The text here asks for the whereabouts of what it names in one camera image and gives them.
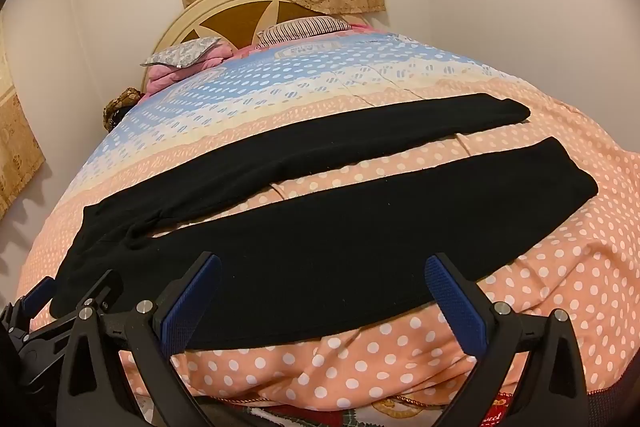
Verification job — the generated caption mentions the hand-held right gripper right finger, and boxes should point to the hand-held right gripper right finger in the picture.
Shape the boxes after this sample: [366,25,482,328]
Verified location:
[424,252,591,427]

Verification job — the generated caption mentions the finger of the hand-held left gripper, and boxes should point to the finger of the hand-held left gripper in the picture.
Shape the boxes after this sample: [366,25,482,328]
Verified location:
[25,269,125,347]
[20,276,57,315]

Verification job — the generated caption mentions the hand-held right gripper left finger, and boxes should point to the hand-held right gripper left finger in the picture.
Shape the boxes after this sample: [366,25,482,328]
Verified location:
[56,252,223,427]

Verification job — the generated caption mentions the black pants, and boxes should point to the black pants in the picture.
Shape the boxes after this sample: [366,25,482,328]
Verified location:
[50,93,600,352]

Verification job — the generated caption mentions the red printed cloth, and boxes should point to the red printed cloth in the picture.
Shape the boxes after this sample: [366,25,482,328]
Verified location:
[200,389,531,427]

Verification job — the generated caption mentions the polka dot quilt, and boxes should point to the polka dot quilt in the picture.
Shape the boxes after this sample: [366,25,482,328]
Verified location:
[17,27,640,413]

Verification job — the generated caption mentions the brown patterned bag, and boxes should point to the brown patterned bag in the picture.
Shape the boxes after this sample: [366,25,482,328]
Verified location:
[103,87,143,132]

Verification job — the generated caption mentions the pink folded blanket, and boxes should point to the pink folded blanket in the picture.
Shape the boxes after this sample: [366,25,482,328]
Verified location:
[142,43,238,98]

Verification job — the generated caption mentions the grey patterned pillow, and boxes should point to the grey patterned pillow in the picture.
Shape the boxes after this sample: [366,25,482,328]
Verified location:
[141,37,223,68]

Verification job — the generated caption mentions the cream and brown headboard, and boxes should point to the cream and brown headboard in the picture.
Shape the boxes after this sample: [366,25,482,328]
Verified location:
[141,0,326,80]

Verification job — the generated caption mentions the striped pillow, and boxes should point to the striped pillow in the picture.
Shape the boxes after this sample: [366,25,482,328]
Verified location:
[256,18,351,48]

